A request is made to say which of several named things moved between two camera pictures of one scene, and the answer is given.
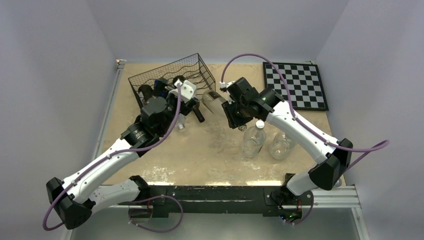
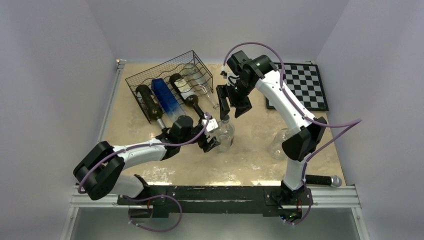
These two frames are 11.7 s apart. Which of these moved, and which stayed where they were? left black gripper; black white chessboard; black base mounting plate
Moved: left black gripper
Stayed: black base mounting plate; black white chessboard
